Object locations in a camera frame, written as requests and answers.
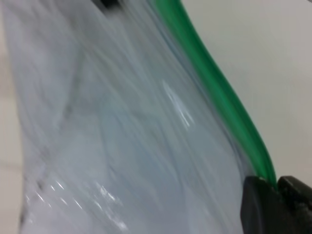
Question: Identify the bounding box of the clear zip bag green zipper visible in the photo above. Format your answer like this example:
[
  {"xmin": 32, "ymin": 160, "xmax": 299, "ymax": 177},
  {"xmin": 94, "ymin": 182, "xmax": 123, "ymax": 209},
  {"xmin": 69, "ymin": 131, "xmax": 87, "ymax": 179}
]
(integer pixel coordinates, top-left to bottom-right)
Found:
[{"xmin": 0, "ymin": 0, "xmax": 278, "ymax": 234}]

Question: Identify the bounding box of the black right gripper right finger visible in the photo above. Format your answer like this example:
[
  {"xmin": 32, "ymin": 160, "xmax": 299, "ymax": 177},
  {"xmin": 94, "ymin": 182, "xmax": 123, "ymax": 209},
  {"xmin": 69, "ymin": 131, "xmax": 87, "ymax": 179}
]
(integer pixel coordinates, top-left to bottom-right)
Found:
[{"xmin": 277, "ymin": 175, "xmax": 312, "ymax": 234}]

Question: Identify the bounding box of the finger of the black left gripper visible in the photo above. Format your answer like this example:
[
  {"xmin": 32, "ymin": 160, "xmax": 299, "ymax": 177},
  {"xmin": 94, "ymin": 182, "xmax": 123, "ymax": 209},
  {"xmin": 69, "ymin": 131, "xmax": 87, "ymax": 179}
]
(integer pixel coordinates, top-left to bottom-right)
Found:
[{"xmin": 94, "ymin": 0, "xmax": 122, "ymax": 12}]

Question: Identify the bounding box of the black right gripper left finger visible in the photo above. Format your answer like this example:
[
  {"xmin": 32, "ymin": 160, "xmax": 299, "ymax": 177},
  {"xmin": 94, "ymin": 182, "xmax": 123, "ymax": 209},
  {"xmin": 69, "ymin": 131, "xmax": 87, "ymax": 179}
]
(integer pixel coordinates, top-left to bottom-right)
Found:
[{"xmin": 239, "ymin": 175, "xmax": 301, "ymax": 234}]

